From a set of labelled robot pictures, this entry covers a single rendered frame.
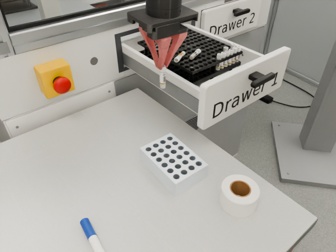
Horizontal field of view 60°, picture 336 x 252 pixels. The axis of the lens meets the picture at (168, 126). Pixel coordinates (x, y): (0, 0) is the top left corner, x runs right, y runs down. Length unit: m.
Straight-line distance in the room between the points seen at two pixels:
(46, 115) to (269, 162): 1.31
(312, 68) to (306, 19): 0.38
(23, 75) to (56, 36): 0.12
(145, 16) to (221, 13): 0.58
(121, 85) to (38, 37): 0.27
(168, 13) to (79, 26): 0.33
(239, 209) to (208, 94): 0.22
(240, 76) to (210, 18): 0.40
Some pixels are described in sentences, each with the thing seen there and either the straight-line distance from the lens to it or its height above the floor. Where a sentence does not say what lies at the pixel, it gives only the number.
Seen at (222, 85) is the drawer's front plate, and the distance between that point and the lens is 0.61.
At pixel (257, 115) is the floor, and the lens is 2.13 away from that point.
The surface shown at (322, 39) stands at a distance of 2.53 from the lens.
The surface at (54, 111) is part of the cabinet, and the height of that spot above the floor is 0.77.
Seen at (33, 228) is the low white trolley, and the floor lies 0.76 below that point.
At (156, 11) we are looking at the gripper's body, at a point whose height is 1.08.
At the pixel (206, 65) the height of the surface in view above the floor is 0.90.
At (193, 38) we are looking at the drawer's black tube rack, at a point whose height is 0.90.
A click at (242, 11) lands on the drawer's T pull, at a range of 1.06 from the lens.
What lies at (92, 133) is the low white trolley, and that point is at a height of 0.76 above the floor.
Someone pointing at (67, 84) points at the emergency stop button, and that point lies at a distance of 0.71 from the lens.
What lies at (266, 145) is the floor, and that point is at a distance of 1.90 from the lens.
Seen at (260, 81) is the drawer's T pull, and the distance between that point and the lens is 0.65.
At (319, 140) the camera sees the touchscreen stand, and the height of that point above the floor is 0.12.
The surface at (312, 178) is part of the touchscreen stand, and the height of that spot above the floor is 0.03.
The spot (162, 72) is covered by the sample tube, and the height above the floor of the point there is 0.96.
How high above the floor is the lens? 1.22
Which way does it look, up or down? 39 degrees down
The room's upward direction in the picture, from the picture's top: straight up
